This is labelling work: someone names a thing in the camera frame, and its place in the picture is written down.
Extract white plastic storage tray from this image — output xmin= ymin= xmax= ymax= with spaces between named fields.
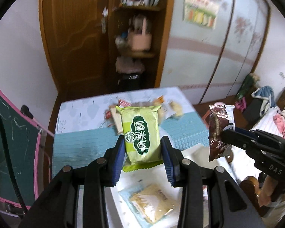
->
xmin=104 ymin=144 xmax=243 ymax=228

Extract green pastry packet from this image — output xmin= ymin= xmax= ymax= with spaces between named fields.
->
xmin=116 ymin=105 xmax=163 ymax=172

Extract brown chocolate snack packet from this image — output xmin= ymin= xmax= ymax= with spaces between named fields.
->
xmin=208 ymin=102 xmax=235 ymax=162

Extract tan sandwich biscuit packet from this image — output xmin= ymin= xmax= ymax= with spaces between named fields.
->
xmin=119 ymin=184 xmax=179 ymax=227

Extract clear yellow cake packet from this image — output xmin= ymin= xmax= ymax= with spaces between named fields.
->
xmin=169 ymin=101 xmax=183 ymax=118

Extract orange white snack packet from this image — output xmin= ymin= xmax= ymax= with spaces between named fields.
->
xmin=153 ymin=96 xmax=165 ymax=107

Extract Cookies red white packet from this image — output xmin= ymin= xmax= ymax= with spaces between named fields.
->
xmin=118 ymin=99 xmax=131 ymax=108

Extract person's right hand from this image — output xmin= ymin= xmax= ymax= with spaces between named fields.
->
xmin=258 ymin=176 xmax=278 ymax=207

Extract white pink checked bedding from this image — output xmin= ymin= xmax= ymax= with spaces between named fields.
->
xmin=251 ymin=107 xmax=285 ymax=139

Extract pile of clothes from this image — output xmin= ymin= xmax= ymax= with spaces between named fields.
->
xmin=235 ymin=73 xmax=285 ymax=129

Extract teal floral tablecloth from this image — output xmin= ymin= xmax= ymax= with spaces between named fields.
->
xmin=52 ymin=87 xmax=209 ymax=176

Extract pale sliding wardrobe doors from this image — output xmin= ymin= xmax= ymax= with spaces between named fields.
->
xmin=160 ymin=0 xmax=269 ymax=104

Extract pink basket on shelf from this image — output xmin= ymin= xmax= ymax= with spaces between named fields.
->
xmin=127 ymin=17 xmax=152 ymax=51

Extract wooden shelf unit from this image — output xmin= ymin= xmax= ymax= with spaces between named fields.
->
xmin=108 ymin=0 xmax=174 ymax=92

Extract brown wooden door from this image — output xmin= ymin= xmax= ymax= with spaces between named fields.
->
xmin=39 ymin=0 xmax=115 ymax=98

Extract green chalkboard pink frame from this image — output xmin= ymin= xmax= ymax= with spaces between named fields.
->
xmin=0 ymin=90 xmax=52 ymax=208

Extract colourful wall poster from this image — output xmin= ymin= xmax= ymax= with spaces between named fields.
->
xmin=183 ymin=0 xmax=223 ymax=29

